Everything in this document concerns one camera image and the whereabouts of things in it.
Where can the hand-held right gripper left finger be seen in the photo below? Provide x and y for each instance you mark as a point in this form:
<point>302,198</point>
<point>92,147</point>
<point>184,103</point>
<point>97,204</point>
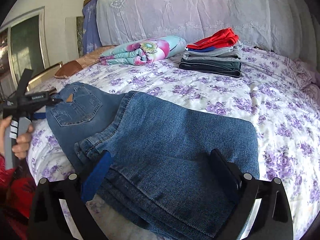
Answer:
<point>97,177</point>

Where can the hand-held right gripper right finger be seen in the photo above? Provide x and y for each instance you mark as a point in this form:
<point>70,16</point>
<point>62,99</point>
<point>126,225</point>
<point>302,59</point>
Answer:
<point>225,170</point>

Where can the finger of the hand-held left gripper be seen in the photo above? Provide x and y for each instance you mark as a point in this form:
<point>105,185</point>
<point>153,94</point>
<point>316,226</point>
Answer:
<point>55,101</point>
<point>53,92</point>

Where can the blue denim pants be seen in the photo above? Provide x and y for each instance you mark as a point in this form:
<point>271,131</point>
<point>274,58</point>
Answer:
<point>175,135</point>

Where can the person's left forearm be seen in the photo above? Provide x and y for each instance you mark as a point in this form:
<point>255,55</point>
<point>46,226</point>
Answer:
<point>17,187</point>

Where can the person's left hand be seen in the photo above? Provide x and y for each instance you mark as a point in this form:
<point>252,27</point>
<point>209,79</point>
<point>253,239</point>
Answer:
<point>22,142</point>

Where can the gold headboard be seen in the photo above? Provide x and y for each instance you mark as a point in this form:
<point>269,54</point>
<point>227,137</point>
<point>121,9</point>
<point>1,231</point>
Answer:
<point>42,76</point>

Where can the brown and peach pillow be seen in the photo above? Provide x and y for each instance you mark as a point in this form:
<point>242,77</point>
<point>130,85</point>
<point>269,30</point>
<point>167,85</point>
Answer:
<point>75,66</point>

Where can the white board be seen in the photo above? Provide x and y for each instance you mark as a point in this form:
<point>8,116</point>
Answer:
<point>71,40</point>

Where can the marbled green panel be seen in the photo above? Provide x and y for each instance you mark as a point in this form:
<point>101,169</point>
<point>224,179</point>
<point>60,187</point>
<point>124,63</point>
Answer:
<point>80,37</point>

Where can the blue patterned cloth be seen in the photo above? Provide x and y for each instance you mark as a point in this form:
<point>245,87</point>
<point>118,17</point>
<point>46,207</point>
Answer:
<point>91,30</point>

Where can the purple floral bed sheet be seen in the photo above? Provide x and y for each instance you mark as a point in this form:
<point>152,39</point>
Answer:
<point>225,92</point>

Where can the folded black garment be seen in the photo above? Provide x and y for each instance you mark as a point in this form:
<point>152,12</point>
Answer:
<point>212,73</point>

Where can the folded turquoise floral quilt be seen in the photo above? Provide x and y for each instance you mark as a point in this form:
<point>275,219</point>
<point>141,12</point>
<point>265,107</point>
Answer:
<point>145,50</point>

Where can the folded dark green garment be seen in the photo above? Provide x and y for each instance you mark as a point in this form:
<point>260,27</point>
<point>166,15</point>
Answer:
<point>212,64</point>

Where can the folded grey garment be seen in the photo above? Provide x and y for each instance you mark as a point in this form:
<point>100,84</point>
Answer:
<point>225,54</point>

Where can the purple floral pillow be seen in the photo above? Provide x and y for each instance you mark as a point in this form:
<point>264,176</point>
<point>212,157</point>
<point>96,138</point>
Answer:
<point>300,72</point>

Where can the folded blue garment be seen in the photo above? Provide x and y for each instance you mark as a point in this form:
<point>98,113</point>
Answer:
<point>200,49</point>

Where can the folded red garment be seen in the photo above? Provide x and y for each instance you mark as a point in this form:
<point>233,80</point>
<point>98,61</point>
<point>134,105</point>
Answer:
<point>220,38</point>

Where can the white lace cover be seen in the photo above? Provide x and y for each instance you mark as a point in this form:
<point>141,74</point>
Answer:
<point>187,10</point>

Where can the glass door white frame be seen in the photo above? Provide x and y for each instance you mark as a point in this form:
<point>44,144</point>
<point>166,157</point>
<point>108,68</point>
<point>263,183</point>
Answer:
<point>25,42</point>

